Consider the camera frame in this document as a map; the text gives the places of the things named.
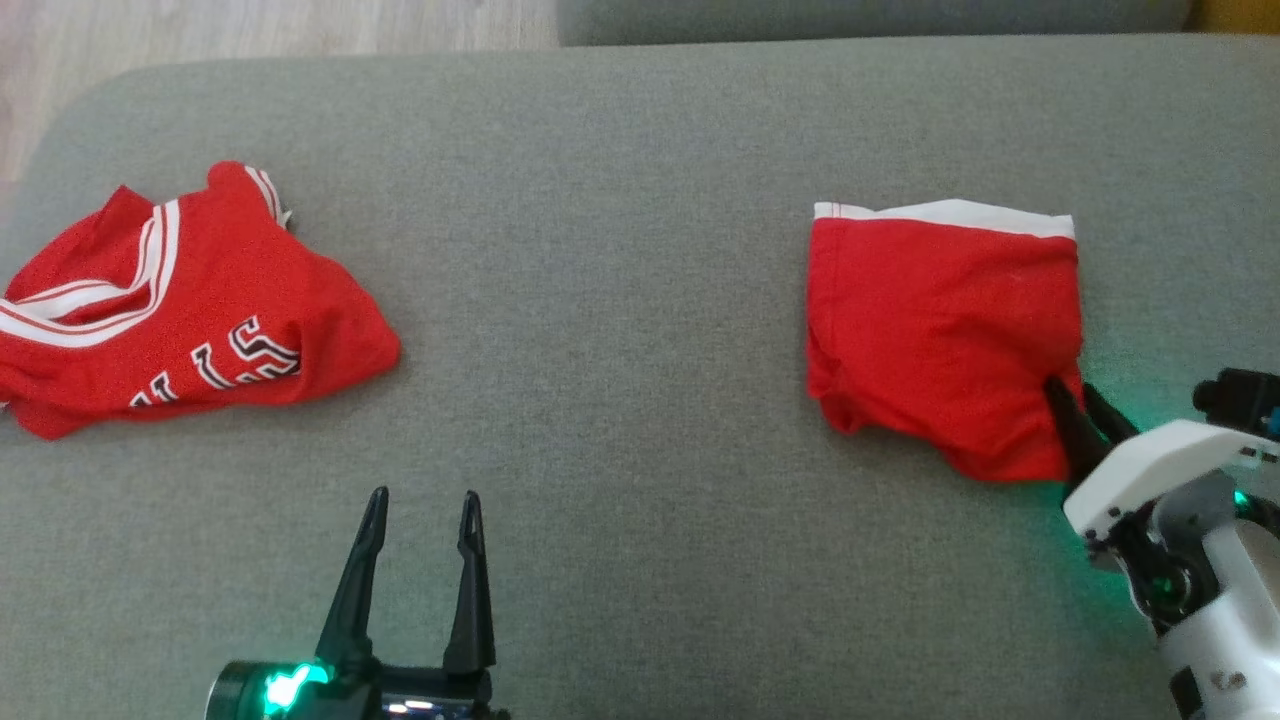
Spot red jersey shirt with lettering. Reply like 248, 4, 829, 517
0, 160, 403, 441

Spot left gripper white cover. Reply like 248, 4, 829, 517
205, 487, 511, 720

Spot small grey sofa cushion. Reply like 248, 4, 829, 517
555, 0, 1196, 48

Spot large grey sofa seat cushion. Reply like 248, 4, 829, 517
0, 33, 1280, 720

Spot red shorts with white waistband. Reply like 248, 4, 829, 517
805, 198, 1086, 484

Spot mustard yellow panel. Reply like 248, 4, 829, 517
1185, 0, 1280, 36

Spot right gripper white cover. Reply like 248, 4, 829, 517
1043, 375, 1263, 631

